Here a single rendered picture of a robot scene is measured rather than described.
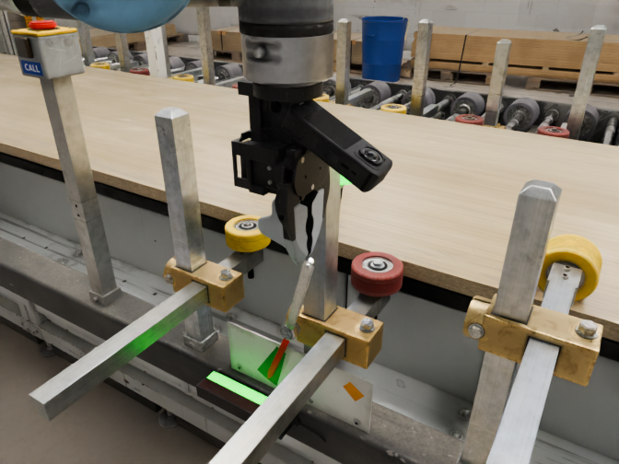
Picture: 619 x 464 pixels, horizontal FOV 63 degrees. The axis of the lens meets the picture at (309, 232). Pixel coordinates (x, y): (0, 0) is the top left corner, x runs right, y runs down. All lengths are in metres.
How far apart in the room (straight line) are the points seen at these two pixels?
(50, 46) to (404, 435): 0.80
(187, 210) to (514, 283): 0.48
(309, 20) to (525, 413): 0.40
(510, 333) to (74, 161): 0.75
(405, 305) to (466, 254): 0.15
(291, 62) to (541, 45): 5.99
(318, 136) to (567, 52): 5.98
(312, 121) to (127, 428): 1.46
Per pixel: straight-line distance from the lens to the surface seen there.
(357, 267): 0.77
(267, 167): 0.53
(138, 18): 0.33
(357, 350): 0.71
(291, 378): 0.65
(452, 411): 0.97
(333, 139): 0.50
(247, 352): 0.85
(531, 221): 0.54
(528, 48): 6.43
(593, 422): 0.96
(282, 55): 0.48
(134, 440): 1.79
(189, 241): 0.82
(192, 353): 0.95
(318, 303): 0.71
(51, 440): 1.88
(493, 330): 0.61
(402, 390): 0.99
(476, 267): 0.82
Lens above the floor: 1.32
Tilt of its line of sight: 28 degrees down
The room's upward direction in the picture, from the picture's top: straight up
